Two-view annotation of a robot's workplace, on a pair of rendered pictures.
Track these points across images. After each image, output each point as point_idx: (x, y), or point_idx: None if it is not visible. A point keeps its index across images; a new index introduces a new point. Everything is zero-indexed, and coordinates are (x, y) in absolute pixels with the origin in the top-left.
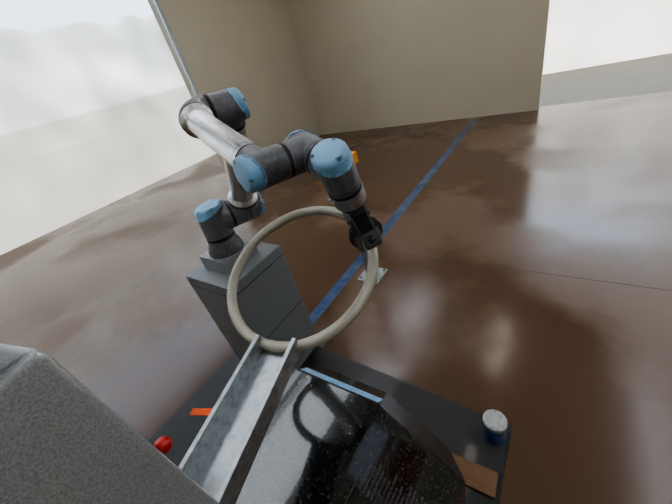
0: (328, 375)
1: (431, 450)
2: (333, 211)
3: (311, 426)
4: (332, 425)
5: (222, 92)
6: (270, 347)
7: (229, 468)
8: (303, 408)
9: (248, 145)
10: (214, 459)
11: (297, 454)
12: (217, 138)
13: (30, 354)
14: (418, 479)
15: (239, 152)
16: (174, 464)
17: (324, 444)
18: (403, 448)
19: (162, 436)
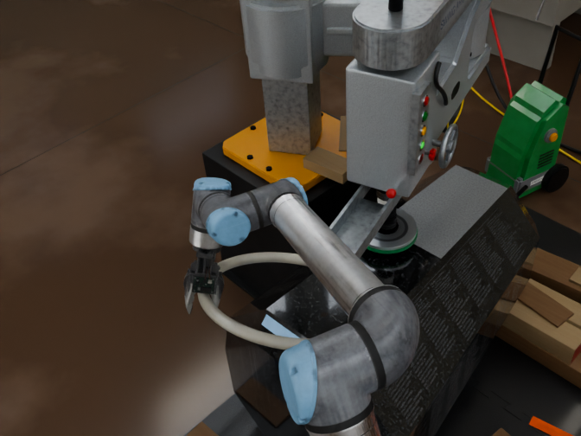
0: None
1: (241, 316)
2: (222, 312)
3: (328, 308)
4: (310, 304)
5: (319, 337)
6: None
7: (361, 213)
8: (335, 323)
9: (283, 192)
10: (373, 218)
11: None
12: (322, 221)
13: (347, 67)
14: (260, 301)
15: (294, 192)
16: (347, 136)
17: (319, 294)
18: (261, 304)
19: (391, 192)
